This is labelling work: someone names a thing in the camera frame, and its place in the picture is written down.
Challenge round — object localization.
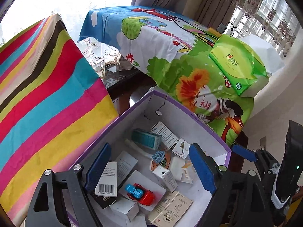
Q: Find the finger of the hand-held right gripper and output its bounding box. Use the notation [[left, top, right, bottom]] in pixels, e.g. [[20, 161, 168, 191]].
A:
[[231, 144, 281, 178]]

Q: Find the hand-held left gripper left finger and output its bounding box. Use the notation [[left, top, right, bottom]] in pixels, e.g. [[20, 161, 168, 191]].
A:
[[25, 142, 112, 227]]

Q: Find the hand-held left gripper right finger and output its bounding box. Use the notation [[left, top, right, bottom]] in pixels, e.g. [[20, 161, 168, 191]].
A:
[[189, 143, 275, 227]]

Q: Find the white box with barcode label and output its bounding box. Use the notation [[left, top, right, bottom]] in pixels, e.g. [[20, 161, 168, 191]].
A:
[[95, 161, 118, 197]]

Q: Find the purple cardboard box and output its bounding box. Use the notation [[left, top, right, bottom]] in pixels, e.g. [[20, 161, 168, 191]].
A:
[[67, 90, 231, 227]]

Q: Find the white box with yellow print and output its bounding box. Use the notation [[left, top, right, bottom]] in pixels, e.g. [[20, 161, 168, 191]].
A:
[[170, 157, 194, 183]]

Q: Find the white box with grey text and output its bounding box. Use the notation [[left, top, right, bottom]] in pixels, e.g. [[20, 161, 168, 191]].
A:
[[116, 151, 138, 190]]

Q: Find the white box with bird print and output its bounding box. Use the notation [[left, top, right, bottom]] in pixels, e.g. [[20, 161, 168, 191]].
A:
[[171, 138, 191, 159]]

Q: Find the blue lattice plastic piece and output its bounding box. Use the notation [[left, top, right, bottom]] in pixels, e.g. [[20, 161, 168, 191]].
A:
[[151, 149, 165, 164]]

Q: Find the white box with black text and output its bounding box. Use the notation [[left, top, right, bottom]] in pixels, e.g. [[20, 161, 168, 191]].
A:
[[151, 121, 179, 148]]

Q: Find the beige box with figure print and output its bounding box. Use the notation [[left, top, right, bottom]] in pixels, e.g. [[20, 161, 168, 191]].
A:
[[148, 191, 193, 227]]

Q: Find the red and blue toy car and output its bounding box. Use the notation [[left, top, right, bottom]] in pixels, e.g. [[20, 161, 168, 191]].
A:
[[125, 183, 157, 206]]

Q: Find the teal white small box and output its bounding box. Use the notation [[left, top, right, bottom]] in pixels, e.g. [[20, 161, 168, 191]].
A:
[[131, 129, 162, 150]]

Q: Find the dark wooden table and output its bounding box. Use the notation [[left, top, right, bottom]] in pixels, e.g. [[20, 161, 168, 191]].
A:
[[104, 68, 166, 116]]

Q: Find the rainbow striped cloth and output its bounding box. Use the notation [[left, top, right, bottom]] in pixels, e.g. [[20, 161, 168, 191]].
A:
[[0, 13, 119, 226]]

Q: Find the green tissue pack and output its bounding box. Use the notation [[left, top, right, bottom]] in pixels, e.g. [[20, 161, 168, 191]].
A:
[[209, 34, 270, 97]]

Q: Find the white tissue sheet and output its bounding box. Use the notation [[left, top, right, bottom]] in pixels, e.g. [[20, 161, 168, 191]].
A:
[[238, 34, 286, 76]]

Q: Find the white lace tablecloth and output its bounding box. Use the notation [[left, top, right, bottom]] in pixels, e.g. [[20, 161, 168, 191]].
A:
[[78, 37, 121, 76]]

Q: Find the cartoon printed cloth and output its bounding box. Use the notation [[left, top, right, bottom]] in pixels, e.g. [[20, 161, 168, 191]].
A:
[[79, 5, 270, 145]]

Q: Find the floral sheer curtain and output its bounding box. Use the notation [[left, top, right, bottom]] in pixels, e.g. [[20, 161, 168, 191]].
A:
[[233, 0, 297, 57]]

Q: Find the grid window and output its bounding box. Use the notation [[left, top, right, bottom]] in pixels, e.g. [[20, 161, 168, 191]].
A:
[[237, 0, 299, 55]]

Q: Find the black cable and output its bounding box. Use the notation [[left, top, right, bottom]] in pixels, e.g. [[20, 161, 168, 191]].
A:
[[172, 16, 242, 45]]

